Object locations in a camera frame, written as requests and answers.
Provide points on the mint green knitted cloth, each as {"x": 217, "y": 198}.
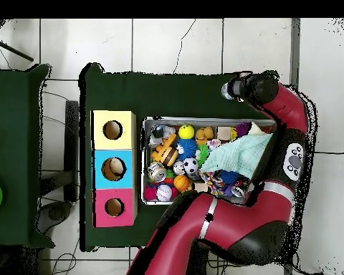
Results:
{"x": 238, "y": 156}

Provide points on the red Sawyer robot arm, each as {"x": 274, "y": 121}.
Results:
{"x": 286, "y": 108}

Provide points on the wooden box with three holes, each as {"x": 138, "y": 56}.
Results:
{"x": 114, "y": 200}

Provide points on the blue fuzzy puffer ball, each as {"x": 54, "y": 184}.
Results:
{"x": 187, "y": 149}

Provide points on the black and white soccer ball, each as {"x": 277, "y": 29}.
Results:
{"x": 190, "y": 166}

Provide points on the yellow smiley ball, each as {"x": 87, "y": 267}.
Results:
{"x": 186, "y": 131}

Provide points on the small orange basketball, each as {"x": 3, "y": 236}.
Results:
{"x": 181, "y": 182}

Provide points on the white baseball with red stitching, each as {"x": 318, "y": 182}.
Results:
{"x": 163, "y": 192}

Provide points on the small wooden cube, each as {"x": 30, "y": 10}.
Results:
{"x": 200, "y": 186}
{"x": 224, "y": 133}

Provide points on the cream knitted cloth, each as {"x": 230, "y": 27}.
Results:
{"x": 256, "y": 129}

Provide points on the dark green side table cloth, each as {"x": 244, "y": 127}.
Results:
{"x": 14, "y": 129}

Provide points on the black tripod leg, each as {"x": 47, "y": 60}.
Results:
{"x": 14, "y": 51}

